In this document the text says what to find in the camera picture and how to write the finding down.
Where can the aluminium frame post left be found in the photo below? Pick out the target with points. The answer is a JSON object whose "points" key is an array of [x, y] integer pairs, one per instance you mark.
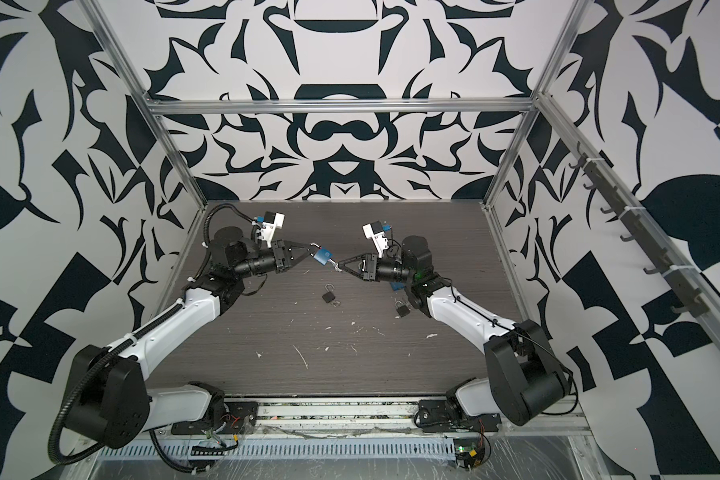
{"points": [[107, 37]]}

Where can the small circuit board right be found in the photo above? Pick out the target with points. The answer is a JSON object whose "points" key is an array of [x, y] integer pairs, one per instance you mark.
{"points": [[472, 453]]}

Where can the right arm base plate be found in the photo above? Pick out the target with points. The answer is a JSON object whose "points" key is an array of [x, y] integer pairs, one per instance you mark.
{"points": [[443, 416]]}

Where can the aluminium frame crossbar back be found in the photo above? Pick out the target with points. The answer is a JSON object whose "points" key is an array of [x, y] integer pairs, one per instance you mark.
{"points": [[179, 107]]}

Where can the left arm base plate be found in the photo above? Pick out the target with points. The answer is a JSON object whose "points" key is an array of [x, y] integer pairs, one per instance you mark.
{"points": [[234, 417]]}

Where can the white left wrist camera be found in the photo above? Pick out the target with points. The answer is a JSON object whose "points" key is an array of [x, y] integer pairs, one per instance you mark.
{"points": [[266, 226]]}

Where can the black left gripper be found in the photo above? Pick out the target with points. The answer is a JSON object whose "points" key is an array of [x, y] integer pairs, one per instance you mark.
{"points": [[283, 254]]}

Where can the aluminium frame post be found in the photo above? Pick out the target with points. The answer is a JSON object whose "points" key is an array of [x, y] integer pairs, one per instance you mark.
{"points": [[560, 49], [107, 37]]}

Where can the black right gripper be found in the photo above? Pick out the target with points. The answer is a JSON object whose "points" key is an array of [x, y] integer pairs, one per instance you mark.
{"points": [[371, 268]]}

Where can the grey hook rack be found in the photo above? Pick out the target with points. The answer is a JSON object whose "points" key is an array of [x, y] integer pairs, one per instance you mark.
{"points": [[695, 295]]}

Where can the aluminium frame post right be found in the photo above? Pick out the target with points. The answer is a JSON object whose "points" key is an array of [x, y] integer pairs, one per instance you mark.
{"points": [[560, 49]]}

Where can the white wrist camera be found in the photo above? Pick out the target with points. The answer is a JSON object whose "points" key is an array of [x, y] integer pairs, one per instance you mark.
{"points": [[378, 232], [266, 226]]}

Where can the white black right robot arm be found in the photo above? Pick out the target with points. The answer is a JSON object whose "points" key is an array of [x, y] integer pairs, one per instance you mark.
{"points": [[524, 378]]}

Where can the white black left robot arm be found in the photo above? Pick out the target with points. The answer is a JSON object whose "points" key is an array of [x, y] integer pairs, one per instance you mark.
{"points": [[107, 402]]}

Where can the aluminium front rail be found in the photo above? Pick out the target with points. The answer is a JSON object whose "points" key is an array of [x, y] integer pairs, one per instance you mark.
{"points": [[373, 416]]}

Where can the white slotted cable duct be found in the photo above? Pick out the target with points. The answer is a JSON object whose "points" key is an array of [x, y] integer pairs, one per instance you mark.
{"points": [[316, 449]]}

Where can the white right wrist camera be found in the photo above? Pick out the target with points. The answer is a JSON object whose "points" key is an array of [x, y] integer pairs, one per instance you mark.
{"points": [[378, 232]]}

